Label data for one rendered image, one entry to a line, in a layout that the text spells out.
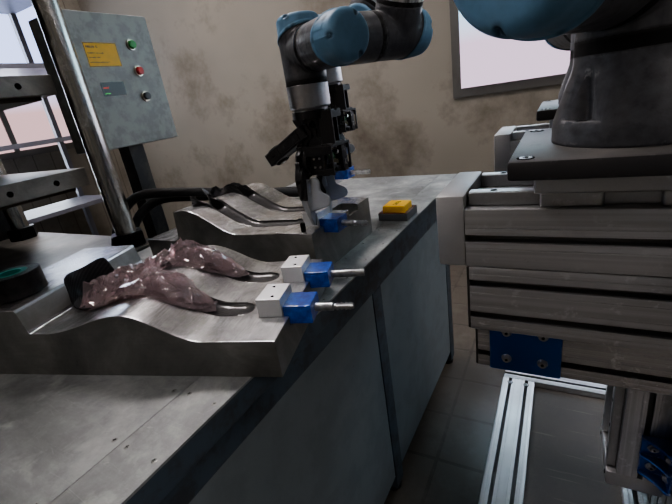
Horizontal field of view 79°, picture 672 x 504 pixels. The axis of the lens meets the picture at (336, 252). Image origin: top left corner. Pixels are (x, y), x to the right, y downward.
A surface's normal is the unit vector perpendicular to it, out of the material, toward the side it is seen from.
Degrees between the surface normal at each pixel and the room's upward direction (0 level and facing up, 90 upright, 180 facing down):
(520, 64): 90
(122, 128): 90
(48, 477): 0
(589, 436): 0
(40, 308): 80
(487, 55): 90
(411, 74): 90
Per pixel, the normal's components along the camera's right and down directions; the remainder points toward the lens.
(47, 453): -0.15, -0.92
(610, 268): -0.46, 0.38
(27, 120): 0.88, 0.04
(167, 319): 0.33, -0.84
